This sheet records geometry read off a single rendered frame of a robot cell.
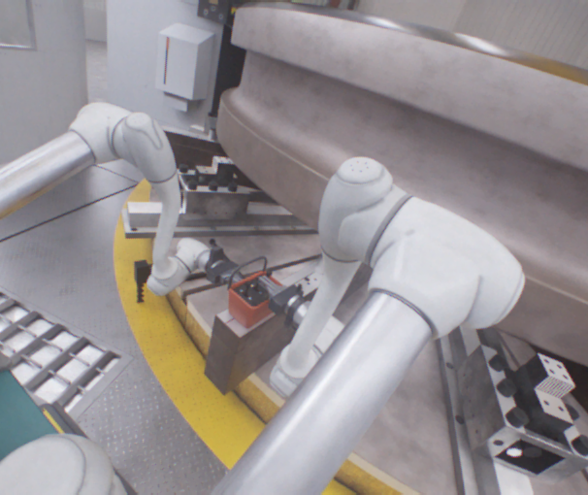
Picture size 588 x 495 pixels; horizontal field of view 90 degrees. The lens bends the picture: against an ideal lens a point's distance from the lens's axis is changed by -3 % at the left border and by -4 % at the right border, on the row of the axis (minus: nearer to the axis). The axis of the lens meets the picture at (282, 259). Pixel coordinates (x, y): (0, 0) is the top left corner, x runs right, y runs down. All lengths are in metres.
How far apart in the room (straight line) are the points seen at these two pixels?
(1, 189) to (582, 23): 4.86
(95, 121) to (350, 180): 0.77
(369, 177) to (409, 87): 0.92
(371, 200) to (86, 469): 0.50
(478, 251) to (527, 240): 1.09
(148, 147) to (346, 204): 0.62
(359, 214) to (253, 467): 0.36
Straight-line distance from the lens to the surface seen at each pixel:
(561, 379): 1.63
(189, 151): 3.23
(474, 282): 0.45
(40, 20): 3.74
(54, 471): 0.49
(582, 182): 1.54
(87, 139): 1.03
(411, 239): 0.45
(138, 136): 0.93
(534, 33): 4.68
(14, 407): 0.87
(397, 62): 1.40
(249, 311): 1.08
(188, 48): 4.86
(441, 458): 1.73
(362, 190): 0.47
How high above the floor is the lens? 1.54
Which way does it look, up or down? 33 degrees down
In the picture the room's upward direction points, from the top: 18 degrees clockwise
